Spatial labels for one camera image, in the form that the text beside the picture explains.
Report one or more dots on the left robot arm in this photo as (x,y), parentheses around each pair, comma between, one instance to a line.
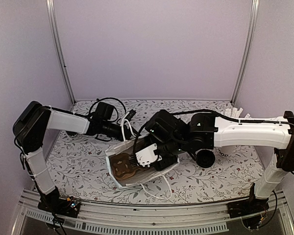
(31,126)

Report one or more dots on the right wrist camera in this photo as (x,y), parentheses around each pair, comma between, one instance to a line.
(148,156)

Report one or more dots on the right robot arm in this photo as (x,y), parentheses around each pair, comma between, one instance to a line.
(207,129)

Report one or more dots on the left aluminium frame post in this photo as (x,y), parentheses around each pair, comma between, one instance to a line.
(58,49)

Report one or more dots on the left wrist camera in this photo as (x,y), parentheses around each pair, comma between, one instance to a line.
(129,115)

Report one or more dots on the white paper bag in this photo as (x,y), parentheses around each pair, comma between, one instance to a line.
(131,147)

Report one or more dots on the floral table mat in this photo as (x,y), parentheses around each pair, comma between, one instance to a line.
(78,168)

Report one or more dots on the right aluminium frame post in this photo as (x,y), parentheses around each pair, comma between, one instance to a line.
(248,44)

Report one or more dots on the brown cardboard cup carrier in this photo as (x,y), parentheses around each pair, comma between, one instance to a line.
(124,166)

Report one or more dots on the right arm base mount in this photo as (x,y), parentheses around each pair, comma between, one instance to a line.
(252,212)

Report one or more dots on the stack of black lids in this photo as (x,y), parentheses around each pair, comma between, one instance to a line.
(205,158)

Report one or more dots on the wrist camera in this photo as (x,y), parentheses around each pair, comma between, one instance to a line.
(129,115)
(148,156)

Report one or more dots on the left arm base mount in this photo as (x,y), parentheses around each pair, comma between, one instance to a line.
(69,206)

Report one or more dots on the white cup holding straws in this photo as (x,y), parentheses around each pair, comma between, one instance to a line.
(225,151)

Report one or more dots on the front aluminium rail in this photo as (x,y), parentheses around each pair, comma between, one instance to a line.
(101,218)

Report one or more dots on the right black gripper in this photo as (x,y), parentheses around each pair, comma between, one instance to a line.
(159,166)

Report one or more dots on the stack of black cups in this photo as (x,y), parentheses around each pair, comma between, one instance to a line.
(72,134)

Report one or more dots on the aluminium frame post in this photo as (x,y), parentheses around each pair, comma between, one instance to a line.
(248,44)
(58,49)

